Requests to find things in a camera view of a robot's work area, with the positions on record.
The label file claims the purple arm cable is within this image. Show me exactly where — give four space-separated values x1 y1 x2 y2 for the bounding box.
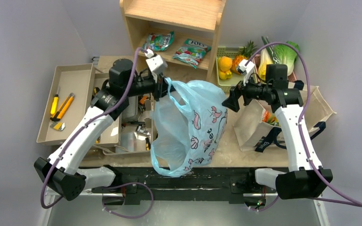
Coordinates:
40 47 149 210
247 41 362 208

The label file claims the pineapple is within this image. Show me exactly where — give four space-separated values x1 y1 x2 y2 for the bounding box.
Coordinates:
230 40 257 74

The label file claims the orange fruit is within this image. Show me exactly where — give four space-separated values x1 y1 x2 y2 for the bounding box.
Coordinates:
217 56 233 73

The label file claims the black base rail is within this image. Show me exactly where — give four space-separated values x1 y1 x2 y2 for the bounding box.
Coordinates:
59 166 306 207

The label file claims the right candy bag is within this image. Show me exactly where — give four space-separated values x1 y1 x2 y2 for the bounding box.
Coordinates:
172 39 212 69

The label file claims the yellow white napa cabbage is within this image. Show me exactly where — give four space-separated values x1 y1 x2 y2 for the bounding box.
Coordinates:
257 48 273 81

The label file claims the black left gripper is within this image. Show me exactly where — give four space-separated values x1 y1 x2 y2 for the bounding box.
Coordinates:
123 71 178 101

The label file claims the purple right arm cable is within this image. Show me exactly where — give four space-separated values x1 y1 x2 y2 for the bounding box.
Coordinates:
247 41 362 208

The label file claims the beige canvas tote bag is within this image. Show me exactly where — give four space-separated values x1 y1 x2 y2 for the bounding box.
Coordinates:
233 86 336 153

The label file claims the candy bag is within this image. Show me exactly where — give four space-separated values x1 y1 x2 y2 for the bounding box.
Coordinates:
142 31 174 52
172 39 212 69

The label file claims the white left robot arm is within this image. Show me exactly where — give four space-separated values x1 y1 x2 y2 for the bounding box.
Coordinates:
34 55 175 209

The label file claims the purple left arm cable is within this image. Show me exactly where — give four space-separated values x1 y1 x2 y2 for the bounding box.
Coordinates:
40 47 149 210

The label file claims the green plastic basket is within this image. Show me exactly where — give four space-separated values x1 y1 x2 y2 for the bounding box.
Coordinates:
215 46 243 93

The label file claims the grey open toolbox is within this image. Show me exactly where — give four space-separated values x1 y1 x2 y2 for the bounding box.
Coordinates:
103 73 154 156

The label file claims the green lettuce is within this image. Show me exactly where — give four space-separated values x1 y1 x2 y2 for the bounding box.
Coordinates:
273 45 297 76

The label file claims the yellow utility knife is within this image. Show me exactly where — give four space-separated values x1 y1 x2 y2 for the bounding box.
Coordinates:
50 93 75 131

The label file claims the orange snack packet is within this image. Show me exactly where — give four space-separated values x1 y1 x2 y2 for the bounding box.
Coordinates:
262 110 280 127

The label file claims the green scallion bunch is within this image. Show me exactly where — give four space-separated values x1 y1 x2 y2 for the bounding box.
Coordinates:
261 36 280 64

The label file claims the stubby black yellow screwdriver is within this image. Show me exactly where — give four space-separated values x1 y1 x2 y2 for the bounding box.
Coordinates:
145 137 151 151

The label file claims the beige toolbox tray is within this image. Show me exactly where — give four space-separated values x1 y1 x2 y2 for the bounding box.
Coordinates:
36 64 109 145

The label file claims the light blue plastic grocery bag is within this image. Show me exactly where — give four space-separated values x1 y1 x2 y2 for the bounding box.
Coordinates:
150 78 228 178

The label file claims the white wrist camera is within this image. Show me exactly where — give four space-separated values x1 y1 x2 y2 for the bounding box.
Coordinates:
236 59 255 85
145 49 168 81

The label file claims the wooden shelf unit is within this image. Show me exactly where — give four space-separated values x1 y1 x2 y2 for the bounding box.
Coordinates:
119 0 226 83

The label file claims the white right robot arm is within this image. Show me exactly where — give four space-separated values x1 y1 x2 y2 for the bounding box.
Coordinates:
222 64 333 200

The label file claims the left candy bag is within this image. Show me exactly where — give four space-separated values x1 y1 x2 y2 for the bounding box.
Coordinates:
142 31 174 52

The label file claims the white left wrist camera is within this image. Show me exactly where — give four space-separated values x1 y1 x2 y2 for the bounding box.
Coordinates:
145 49 168 81

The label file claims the orange hex key holder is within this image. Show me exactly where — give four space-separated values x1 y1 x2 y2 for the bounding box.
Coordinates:
139 96 148 105

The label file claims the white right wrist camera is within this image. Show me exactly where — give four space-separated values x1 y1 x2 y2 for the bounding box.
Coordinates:
236 59 255 85

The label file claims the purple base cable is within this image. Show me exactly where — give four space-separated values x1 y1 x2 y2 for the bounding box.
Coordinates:
101 182 154 219

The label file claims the small yellow screwdriver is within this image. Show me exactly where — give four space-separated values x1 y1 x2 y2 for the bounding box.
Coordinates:
50 86 60 116

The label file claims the pink plastic basket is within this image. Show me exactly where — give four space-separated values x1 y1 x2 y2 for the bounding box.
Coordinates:
252 54 297 82

